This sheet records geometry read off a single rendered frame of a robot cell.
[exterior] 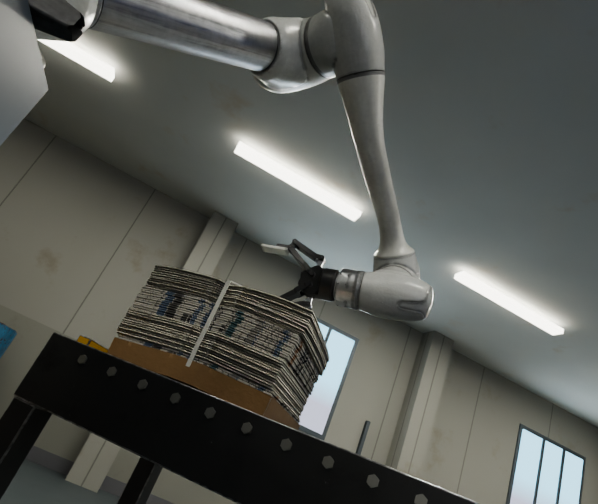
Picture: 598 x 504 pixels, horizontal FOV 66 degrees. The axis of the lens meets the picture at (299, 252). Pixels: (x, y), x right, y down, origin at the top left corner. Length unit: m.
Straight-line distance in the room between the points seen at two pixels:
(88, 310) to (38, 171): 1.61
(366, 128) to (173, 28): 0.41
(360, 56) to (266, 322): 0.56
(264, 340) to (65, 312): 4.43
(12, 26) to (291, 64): 0.65
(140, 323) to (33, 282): 4.36
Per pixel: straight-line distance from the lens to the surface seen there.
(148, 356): 1.00
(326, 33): 1.03
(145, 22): 0.87
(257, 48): 1.01
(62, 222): 5.52
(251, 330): 0.94
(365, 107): 1.00
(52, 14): 0.53
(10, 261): 5.46
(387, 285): 1.02
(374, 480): 0.71
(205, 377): 0.93
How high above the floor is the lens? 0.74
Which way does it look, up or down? 24 degrees up
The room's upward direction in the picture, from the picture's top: 24 degrees clockwise
